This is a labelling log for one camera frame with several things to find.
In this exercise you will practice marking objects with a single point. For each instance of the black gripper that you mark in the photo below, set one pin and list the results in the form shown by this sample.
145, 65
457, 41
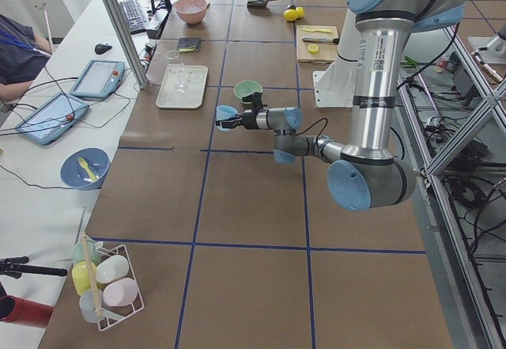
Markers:
248, 119

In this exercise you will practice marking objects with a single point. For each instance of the light blue plastic cup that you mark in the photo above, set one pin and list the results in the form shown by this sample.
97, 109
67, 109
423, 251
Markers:
224, 112

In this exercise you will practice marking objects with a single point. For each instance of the green ceramic bowl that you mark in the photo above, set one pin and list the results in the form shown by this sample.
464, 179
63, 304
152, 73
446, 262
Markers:
246, 88

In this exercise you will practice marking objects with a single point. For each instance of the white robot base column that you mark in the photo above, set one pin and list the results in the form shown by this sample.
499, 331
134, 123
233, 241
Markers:
335, 87

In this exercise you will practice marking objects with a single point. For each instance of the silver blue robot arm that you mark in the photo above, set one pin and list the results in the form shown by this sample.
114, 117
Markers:
490, 50
362, 173

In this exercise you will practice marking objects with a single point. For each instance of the pink bowl of ice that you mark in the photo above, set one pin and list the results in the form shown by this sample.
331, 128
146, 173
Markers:
191, 11

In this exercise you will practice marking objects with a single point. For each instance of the metal ice scoop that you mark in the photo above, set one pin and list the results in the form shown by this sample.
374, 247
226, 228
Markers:
258, 4

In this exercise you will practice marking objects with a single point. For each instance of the blue bowl with fork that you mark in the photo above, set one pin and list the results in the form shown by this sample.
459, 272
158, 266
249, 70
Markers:
86, 169

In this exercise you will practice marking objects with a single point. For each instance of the cream bear tray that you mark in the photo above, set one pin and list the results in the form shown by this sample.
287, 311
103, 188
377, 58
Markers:
195, 78

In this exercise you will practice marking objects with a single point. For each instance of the clear wine glass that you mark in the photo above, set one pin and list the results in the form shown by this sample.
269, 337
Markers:
175, 66

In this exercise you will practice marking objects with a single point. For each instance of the grey folded cloth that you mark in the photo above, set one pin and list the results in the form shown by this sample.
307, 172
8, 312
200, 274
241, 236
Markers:
189, 44

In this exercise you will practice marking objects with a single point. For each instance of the lemon slice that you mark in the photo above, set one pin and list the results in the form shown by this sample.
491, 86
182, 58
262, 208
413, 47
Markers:
313, 49

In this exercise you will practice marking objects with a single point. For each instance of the wooden cutting board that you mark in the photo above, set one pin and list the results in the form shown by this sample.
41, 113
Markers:
327, 52

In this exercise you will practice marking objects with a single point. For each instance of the yellow lemon upper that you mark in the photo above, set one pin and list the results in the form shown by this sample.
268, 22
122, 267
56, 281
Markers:
291, 15

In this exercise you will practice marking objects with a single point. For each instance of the yellow lemon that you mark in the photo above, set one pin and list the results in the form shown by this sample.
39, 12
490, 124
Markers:
291, 15
299, 12

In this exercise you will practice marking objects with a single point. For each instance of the yellow lemon lower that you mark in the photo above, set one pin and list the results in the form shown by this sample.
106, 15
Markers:
299, 12

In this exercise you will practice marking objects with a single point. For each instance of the yellow plastic knife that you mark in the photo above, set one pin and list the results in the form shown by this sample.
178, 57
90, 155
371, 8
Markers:
322, 30

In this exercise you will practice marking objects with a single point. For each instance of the far blue teach pendant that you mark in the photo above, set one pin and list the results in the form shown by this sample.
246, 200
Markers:
99, 79

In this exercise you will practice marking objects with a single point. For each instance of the blue teach pendant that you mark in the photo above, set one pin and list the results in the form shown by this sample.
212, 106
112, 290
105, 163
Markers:
99, 79
51, 120

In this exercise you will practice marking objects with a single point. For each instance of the black keyboard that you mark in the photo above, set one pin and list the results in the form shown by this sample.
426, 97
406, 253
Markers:
135, 15

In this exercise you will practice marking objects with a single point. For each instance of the black computer mouse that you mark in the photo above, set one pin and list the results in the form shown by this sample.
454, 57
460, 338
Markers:
102, 48

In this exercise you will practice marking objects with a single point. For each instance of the near blue teach pendant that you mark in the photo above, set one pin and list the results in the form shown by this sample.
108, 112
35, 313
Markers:
51, 120

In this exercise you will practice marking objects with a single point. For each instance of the white cup rack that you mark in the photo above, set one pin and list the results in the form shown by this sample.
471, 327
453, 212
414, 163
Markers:
105, 282

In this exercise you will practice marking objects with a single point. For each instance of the seated person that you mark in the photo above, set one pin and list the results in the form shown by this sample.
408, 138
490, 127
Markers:
23, 55

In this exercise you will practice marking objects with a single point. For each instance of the black tripod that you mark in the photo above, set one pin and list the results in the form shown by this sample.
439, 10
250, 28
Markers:
15, 267

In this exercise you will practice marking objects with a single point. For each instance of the silver black knife handle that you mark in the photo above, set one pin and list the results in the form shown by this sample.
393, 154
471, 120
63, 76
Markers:
334, 41

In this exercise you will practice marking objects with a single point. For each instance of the aluminium frame post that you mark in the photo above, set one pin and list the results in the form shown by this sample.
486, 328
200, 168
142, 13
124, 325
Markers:
123, 33

